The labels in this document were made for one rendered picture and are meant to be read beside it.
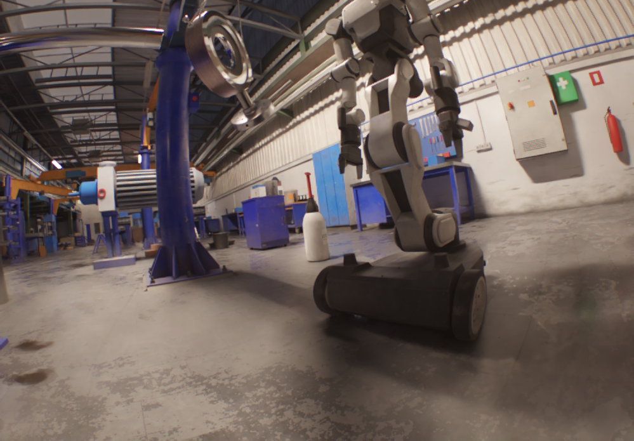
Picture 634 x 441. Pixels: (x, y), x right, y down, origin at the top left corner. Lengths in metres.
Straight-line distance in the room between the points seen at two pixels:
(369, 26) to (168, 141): 1.85
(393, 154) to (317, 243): 1.51
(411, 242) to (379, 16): 0.92
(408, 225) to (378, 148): 0.29
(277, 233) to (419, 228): 2.97
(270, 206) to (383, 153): 2.95
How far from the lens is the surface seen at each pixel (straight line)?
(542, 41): 4.70
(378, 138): 0.90
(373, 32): 1.18
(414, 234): 0.96
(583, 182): 4.22
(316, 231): 2.24
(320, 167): 5.80
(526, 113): 3.99
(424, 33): 1.09
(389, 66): 1.09
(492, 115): 4.41
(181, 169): 2.37
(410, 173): 0.86
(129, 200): 4.38
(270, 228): 3.69
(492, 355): 0.74
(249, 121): 1.11
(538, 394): 0.63
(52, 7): 7.31
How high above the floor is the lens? 0.41
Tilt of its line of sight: 2 degrees up
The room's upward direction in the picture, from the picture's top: 7 degrees counter-clockwise
